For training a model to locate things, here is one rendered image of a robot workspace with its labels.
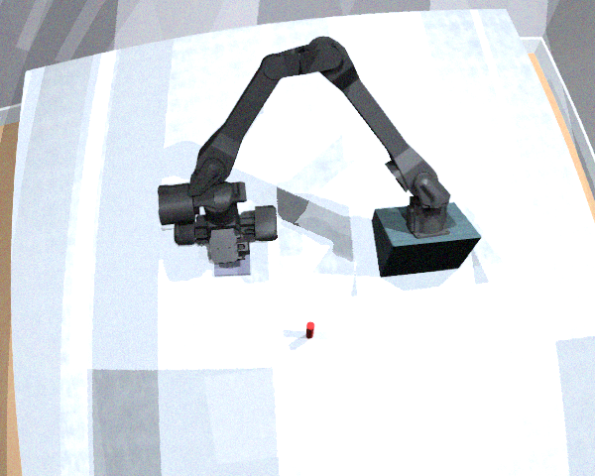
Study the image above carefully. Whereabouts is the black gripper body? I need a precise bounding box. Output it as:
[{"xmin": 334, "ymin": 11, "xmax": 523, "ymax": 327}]
[{"xmin": 174, "ymin": 205, "xmax": 278, "ymax": 246}]

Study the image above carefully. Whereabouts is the dark red peg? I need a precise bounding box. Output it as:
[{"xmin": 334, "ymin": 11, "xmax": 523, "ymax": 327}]
[{"xmin": 306, "ymin": 322, "xmax": 315, "ymax": 339}]

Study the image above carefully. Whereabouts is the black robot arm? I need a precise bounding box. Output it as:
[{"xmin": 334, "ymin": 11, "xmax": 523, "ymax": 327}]
[{"xmin": 157, "ymin": 36, "xmax": 451, "ymax": 264}]

